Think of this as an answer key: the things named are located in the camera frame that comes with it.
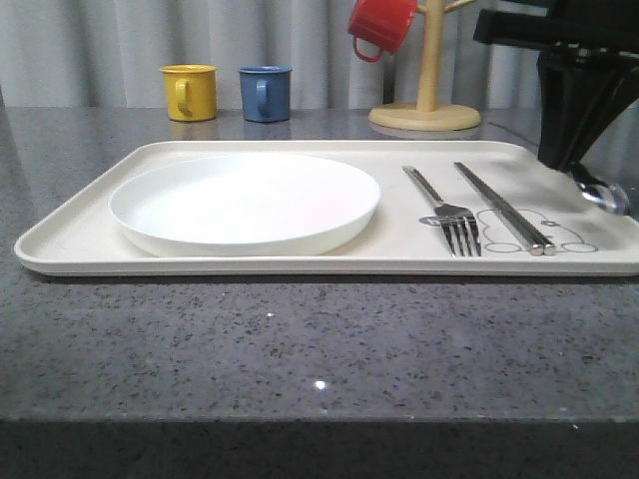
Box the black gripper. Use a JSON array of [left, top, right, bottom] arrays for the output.
[[473, 0, 638, 172]]

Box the silver metal spoon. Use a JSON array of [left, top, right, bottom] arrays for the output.
[[568, 163, 630, 216]]

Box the silver metal chopstick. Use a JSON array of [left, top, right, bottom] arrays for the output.
[[456, 161, 557, 256], [452, 161, 546, 257]]

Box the silver metal fork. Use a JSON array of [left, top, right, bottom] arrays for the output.
[[402, 166, 481, 257]]

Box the white round plate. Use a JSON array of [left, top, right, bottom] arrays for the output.
[[109, 153, 381, 257]]

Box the wooden mug tree stand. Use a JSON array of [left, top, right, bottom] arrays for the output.
[[368, 0, 480, 132]]

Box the red enamel mug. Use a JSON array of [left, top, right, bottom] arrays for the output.
[[347, 0, 419, 63]]

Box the blue enamel mug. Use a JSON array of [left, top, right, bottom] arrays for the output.
[[239, 65, 293, 123]]

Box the yellow enamel mug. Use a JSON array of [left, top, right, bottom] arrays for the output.
[[160, 64, 218, 122]]

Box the cream rabbit print tray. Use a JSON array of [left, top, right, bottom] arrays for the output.
[[14, 141, 638, 276]]

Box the grey pleated curtain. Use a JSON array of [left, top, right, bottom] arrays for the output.
[[0, 0, 639, 111]]

